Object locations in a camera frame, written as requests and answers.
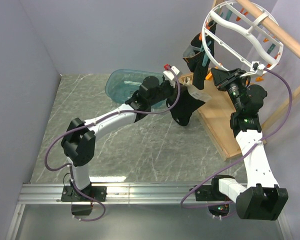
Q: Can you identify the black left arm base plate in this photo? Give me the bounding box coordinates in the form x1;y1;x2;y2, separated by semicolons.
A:
60;185;107;202

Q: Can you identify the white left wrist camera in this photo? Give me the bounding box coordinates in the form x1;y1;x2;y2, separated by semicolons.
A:
163;64;182;88

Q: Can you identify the black hanging underwear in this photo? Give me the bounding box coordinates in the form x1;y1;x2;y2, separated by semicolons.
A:
182;32;215;90

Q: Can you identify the white round clip hanger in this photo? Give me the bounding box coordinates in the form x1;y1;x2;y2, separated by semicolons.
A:
201;0;284;71

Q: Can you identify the teal hanger clip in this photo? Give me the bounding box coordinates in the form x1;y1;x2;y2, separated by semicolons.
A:
200;40;212;67

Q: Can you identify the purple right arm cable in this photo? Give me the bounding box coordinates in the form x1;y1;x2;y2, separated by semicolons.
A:
180;68;293;219

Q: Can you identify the aluminium mounting rail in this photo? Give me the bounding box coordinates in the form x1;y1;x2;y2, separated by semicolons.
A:
5;181;283;240

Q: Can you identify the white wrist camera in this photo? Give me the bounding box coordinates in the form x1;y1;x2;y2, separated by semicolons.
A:
240;61;266;78
163;64;182;88

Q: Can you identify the orange hanger clip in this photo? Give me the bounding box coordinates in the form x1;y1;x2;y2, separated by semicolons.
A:
255;76;264;82
205;72;213;81

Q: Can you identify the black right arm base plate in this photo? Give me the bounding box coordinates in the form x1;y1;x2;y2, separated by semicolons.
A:
194;184;216;202

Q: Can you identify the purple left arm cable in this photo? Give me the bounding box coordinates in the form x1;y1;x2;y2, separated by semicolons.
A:
44;67;183;222

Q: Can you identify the black underwear beige waistband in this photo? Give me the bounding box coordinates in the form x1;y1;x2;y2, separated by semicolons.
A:
169;77;212;127

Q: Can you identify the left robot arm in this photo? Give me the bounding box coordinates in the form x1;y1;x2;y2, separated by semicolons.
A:
61;76;181;201

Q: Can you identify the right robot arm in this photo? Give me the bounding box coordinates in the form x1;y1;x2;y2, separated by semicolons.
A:
210;68;289;221

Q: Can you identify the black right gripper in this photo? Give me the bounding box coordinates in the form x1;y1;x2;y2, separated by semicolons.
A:
209;68;247;113

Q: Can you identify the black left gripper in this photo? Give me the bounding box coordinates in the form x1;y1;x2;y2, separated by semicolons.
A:
149;79;188;107

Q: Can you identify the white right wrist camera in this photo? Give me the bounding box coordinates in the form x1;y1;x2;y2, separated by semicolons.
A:
240;61;266;78

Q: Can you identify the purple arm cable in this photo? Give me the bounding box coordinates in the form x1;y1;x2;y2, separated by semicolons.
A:
44;67;183;222
180;68;293;219

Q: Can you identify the wooden drying rack frame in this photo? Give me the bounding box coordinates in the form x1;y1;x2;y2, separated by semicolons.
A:
197;0;300;161

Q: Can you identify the teal transparent plastic bin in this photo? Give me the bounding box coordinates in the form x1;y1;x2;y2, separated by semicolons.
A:
105;69;164;105

